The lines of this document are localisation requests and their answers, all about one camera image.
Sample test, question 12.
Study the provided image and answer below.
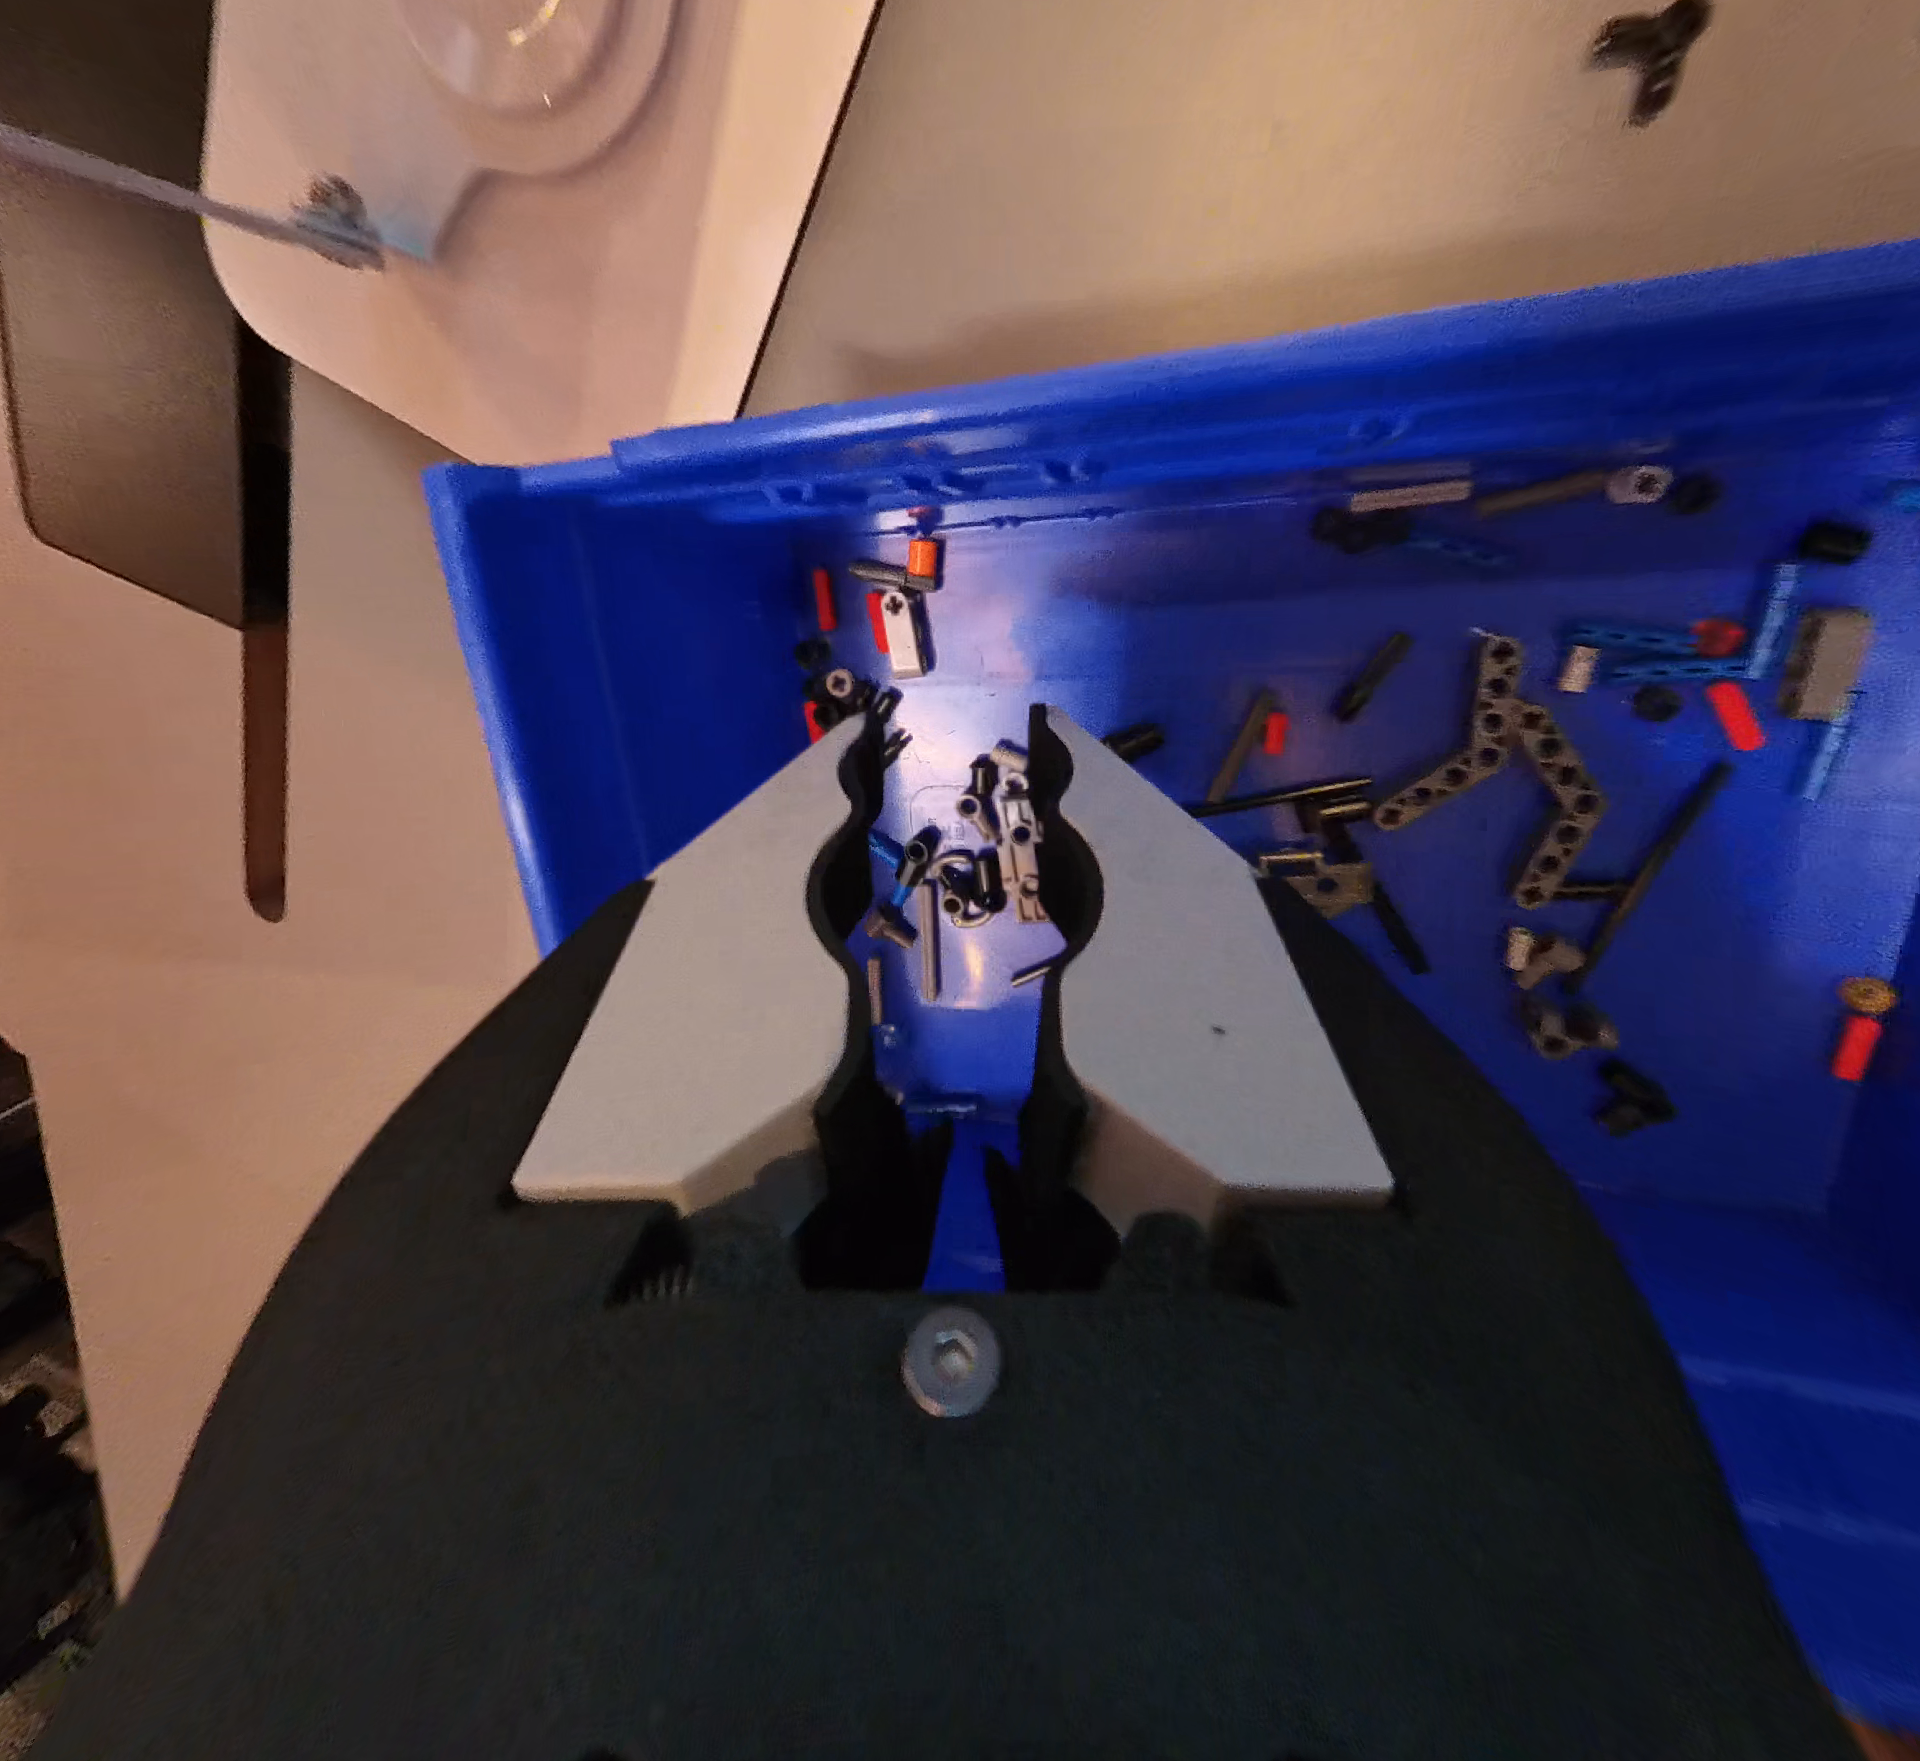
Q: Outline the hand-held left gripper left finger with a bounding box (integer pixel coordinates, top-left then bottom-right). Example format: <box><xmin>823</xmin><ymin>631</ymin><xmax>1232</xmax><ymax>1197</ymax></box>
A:
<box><xmin>515</xmin><ymin>713</ymin><xmax>958</xmax><ymax>1293</ymax></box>

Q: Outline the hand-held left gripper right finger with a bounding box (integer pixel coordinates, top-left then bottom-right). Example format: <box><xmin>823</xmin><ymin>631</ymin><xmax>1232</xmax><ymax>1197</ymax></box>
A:
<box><xmin>981</xmin><ymin>709</ymin><xmax>1394</xmax><ymax>1293</ymax></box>

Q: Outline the blue plastic bin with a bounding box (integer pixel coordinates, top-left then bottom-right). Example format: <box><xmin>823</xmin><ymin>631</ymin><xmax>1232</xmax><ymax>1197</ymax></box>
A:
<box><xmin>421</xmin><ymin>238</ymin><xmax>1920</xmax><ymax>1720</ymax></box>

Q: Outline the black steering link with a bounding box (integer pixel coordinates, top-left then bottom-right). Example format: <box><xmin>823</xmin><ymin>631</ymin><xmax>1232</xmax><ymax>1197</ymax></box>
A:
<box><xmin>1331</xmin><ymin>631</ymin><xmax>1417</xmax><ymax>722</ymax></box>

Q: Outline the dark grey holed plate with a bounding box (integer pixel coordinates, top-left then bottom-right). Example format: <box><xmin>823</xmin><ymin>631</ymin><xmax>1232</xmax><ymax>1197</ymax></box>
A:
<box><xmin>1000</xmin><ymin>771</ymin><xmax>1055</xmax><ymax>925</ymax></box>
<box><xmin>1258</xmin><ymin>846</ymin><xmax>1376</xmax><ymax>917</ymax></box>

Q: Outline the long thin black axle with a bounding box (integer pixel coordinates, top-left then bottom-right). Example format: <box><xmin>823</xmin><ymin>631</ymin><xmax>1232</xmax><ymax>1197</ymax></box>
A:
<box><xmin>1190</xmin><ymin>779</ymin><xmax>1376</xmax><ymax>821</ymax></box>
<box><xmin>1572</xmin><ymin>760</ymin><xmax>1732</xmax><ymax>995</ymax></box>

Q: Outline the dark grey axle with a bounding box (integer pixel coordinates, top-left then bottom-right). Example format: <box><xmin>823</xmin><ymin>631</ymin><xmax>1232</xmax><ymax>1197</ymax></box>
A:
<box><xmin>1204</xmin><ymin>689</ymin><xmax>1286</xmax><ymax>806</ymax></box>

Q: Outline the grey bent liftarm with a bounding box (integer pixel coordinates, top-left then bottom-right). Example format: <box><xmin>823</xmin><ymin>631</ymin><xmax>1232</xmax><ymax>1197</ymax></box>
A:
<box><xmin>1506</xmin><ymin>700</ymin><xmax>1607</xmax><ymax>913</ymax></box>
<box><xmin>1370</xmin><ymin>632</ymin><xmax>1526</xmax><ymax>835</ymax></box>

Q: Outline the black pin connector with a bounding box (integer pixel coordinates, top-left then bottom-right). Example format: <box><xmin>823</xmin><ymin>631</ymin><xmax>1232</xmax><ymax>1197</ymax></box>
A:
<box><xmin>1589</xmin><ymin>1061</ymin><xmax>1679</xmax><ymax>1137</ymax></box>

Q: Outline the dark grey axle connector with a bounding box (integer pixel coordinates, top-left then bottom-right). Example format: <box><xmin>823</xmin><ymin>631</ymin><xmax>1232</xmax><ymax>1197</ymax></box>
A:
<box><xmin>1475</xmin><ymin>473</ymin><xmax>1618</xmax><ymax>522</ymax></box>

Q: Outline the white board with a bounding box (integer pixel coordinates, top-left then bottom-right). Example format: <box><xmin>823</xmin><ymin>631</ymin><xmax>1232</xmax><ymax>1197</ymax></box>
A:
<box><xmin>203</xmin><ymin>0</ymin><xmax>941</xmax><ymax>473</ymax></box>

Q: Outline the brown flat panel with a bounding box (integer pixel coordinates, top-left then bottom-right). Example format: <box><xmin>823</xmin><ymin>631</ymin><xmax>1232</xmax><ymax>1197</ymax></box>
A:
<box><xmin>0</xmin><ymin>0</ymin><xmax>293</xmax><ymax>631</ymax></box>

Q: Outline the black connector with pins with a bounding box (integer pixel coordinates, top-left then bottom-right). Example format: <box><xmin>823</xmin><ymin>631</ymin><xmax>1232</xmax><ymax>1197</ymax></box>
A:
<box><xmin>1588</xmin><ymin>0</ymin><xmax>1713</xmax><ymax>130</ymax></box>

